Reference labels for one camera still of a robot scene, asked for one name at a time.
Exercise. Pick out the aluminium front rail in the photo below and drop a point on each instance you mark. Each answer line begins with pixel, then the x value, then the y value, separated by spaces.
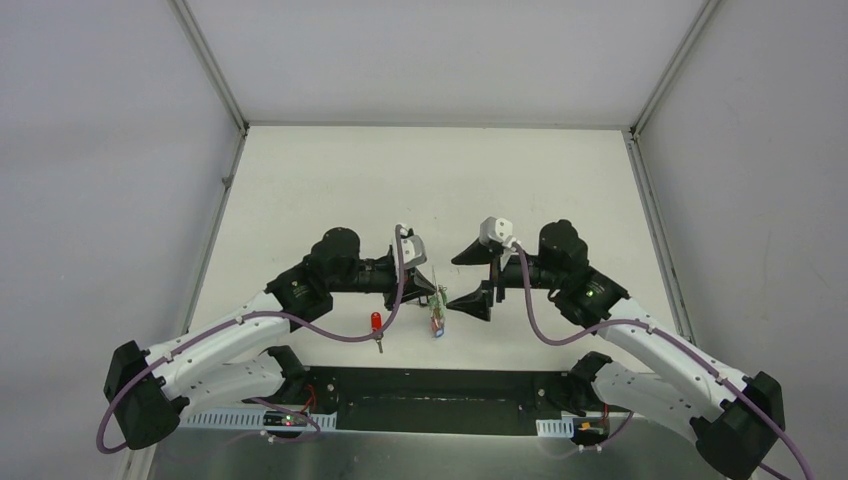
pixel 278 377

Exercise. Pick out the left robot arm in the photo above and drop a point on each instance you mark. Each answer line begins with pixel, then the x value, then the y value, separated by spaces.
pixel 292 301

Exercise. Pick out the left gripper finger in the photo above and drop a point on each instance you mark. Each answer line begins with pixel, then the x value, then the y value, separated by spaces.
pixel 418 295
pixel 416 281

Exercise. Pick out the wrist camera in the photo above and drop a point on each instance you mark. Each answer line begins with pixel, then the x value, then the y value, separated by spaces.
pixel 413 249
pixel 495 230

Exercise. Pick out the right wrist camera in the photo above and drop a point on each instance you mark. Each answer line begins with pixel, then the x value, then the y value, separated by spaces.
pixel 495 230

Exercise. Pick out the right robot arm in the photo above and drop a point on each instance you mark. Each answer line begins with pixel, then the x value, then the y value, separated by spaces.
pixel 731 418

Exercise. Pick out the red tag key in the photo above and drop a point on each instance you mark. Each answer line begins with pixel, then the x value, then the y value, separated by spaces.
pixel 376 323

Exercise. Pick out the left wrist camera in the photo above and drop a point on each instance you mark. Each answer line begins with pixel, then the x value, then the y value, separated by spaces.
pixel 413 249

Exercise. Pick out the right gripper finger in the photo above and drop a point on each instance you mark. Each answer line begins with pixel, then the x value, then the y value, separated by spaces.
pixel 479 253
pixel 476 304

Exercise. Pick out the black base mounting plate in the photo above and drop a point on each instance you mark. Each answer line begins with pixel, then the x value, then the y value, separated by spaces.
pixel 475 402

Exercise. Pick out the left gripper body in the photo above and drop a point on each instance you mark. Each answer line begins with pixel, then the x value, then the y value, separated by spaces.
pixel 406 285

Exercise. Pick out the metal keyring plate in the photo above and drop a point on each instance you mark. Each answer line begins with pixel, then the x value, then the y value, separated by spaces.
pixel 437 303

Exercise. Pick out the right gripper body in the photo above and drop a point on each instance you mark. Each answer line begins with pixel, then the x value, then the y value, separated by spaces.
pixel 497 271

